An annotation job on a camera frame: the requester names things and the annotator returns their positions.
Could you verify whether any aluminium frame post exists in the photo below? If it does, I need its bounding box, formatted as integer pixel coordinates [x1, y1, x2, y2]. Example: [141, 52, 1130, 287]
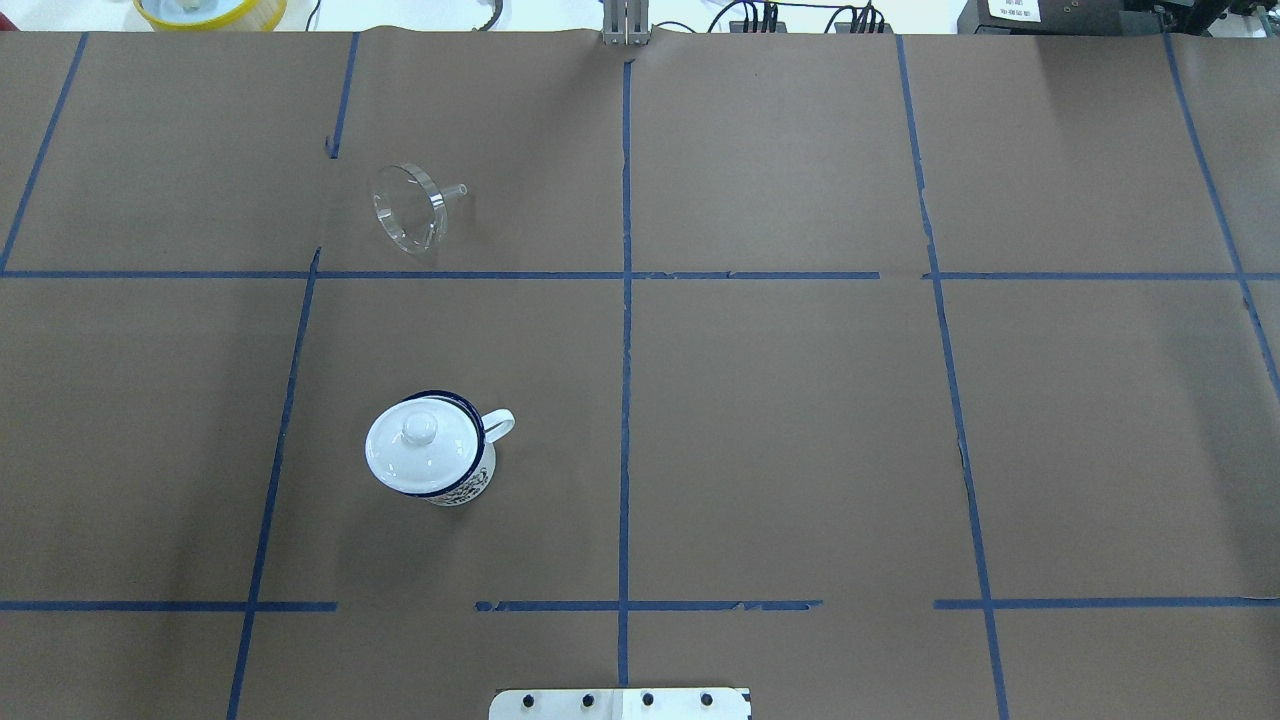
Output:
[600, 0, 652, 46]

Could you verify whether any white enamel cup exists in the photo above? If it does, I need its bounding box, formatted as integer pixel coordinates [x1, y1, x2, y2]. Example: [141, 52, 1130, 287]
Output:
[364, 389, 516, 507]

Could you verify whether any yellow tape roll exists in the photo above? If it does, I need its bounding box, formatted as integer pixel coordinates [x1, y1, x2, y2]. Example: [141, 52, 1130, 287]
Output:
[132, 1, 289, 32]

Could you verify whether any white cup lid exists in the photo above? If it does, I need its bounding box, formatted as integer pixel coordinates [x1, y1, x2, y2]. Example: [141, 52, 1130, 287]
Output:
[364, 392, 483, 498]

